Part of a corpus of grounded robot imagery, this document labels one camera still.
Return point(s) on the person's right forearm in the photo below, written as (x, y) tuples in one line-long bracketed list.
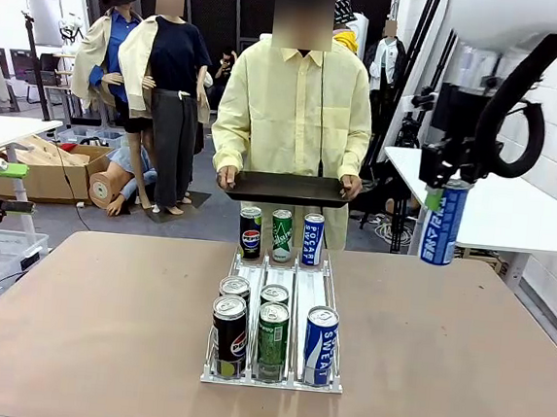
[(227, 150)]

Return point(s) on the mannequin blue shirt beige coat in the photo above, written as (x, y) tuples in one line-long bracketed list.
[(111, 28)]

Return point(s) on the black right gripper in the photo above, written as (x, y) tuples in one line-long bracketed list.
[(458, 109)]

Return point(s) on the person's left forearm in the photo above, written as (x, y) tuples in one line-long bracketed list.
[(353, 161)]

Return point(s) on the whiteboard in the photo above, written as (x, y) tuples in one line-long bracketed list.
[(44, 17)]

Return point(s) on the person's right hand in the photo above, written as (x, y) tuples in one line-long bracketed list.
[(226, 177)]

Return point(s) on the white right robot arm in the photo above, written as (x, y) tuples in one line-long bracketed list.
[(520, 15)]

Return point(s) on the wooden crate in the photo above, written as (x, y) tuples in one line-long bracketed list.
[(484, 260)]

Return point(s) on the person's left hand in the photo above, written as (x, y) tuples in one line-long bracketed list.
[(353, 185)]

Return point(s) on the black light stand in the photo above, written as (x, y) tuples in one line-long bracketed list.
[(420, 35), (450, 62)]

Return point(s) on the seated person in black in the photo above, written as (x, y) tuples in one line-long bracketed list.
[(225, 67)]

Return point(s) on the black monitor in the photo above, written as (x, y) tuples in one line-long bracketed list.
[(27, 67)]

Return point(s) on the person in yellow shirt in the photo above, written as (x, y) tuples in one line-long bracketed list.
[(292, 112)]

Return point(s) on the kneeling mannequin in blue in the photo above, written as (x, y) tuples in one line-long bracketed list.
[(131, 166)]

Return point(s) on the black mannequin base plate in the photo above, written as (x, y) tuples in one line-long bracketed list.
[(196, 199)]

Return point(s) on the blue Pocari Sweat can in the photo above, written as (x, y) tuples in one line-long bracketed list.
[(312, 239), (320, 344), (445, 228)]

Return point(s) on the black serving tray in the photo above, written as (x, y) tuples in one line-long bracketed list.
[(285, 187)]

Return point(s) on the black camera tripod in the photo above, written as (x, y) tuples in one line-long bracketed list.
[(407, 132)]

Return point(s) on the small white robot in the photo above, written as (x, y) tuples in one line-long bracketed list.
[(70, 22)]

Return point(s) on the white can dispenser rack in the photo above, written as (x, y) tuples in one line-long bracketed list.
[(308, 289)]

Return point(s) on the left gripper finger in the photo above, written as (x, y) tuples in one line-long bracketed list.
[(15, 206), (11, 169)]

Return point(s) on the brown cardboard box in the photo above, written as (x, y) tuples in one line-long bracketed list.
[(52, 179)]

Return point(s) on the patterned bucket hat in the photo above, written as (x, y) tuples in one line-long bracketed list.
[(345, 12)]

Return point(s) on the mannequin navy top grey trousers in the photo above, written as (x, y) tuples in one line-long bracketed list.
[(175, 53)]

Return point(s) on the black Pepsi can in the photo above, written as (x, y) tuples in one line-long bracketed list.
[(249, 233), (235, 285), (229, 331)]

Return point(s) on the green Sprite can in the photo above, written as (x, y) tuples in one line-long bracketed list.
[(272, 339), (282, 235), (275, 293)]

